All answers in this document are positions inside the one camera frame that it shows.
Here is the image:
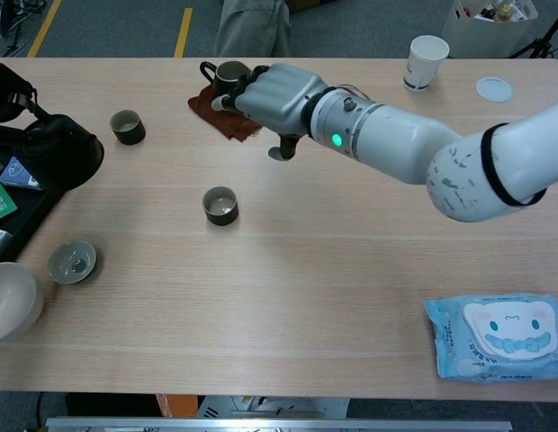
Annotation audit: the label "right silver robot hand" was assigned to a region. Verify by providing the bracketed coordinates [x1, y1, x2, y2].
[210, 63, 329, 162]

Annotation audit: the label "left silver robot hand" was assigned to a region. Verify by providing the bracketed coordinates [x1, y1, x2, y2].
[0, 57, 50, 136]

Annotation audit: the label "black cast iron teapot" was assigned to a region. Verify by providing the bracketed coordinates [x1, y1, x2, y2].
[0, 112, 104, 193]

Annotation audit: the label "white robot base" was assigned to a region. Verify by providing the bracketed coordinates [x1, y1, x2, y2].
[195, 394, 350, 419]

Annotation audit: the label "teapot lid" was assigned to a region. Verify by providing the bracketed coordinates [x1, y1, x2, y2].
[48, 239, 98, 285]

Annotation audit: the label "brown folded tea cloth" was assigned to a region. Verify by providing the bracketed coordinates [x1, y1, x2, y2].
[187, 85, 265, 143]

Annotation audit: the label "person legs in khaki trousers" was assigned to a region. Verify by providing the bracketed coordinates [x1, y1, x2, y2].
[214, 0, 293, 59]

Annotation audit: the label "blue and white tea box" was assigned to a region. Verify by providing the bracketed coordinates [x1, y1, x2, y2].
[0, 156, 41, 190]

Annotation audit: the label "green tea packet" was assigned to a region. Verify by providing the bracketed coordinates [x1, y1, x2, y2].
[0, 182, 18, 221]

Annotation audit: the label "black tray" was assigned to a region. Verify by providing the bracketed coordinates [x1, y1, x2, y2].
[0, 152, 64, 265]

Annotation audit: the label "white paper cup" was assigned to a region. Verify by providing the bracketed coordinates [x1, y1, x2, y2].
[402, 35, 450, 93]

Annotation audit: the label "large beige bowl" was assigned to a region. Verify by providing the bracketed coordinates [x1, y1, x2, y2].
[0, 262, 45, 344]

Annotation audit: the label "white bag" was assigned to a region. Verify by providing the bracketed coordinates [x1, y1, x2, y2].
[442, 0, 539, 59]

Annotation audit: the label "white round plastic lid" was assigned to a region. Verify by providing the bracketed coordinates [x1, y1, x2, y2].
[475, 76, 514, 104]

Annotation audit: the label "black tripod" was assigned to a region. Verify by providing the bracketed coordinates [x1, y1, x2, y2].
[508, 0, 558, 59]

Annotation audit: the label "blue wet wipes pack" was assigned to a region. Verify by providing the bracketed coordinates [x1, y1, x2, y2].
[423, 294, 558, 383]

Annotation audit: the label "orange panel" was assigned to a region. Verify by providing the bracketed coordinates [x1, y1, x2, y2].
[155, 393, 199, 419]

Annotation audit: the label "dark ceramic pitcher with handle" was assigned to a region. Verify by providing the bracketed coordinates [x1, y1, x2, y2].
[199, 60, 256, 113]

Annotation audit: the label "aluminium profile rail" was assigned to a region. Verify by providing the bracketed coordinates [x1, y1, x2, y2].
[45, 417, 513, 432]

